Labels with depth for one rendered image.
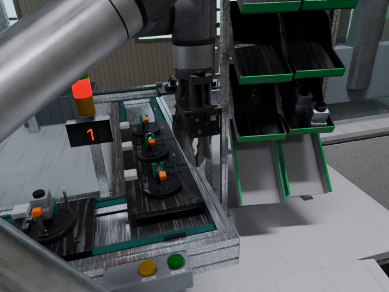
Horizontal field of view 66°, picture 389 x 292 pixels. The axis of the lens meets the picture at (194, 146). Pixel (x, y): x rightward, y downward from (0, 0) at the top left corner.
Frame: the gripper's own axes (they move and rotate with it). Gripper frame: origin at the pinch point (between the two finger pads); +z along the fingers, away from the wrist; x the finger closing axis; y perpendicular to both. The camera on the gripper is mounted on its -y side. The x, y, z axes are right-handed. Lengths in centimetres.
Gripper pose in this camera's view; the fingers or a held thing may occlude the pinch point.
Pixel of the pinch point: (195, 160)
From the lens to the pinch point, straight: 64.3
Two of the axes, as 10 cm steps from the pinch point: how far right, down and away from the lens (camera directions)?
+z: 0.4, 8.9, 4.5
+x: 9.7, -1.4, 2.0
